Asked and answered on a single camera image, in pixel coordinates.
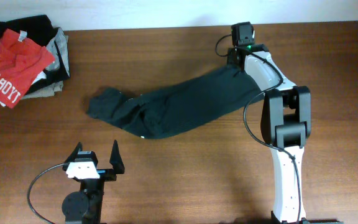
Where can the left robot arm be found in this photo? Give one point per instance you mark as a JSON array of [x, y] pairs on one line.
[[85, 205]]

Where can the red printed t-shirt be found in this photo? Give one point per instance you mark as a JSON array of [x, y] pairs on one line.
[[21, 61]]

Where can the dark green Nike t-shirt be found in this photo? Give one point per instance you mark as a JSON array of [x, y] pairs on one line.
[[176, 109]]

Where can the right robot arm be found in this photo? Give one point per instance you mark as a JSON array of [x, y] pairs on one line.
[[285, 123]]

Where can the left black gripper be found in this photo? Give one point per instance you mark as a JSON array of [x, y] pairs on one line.
[[117, 164]]

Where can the black folded garment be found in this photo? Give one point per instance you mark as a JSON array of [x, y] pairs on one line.
[[41, 31]]

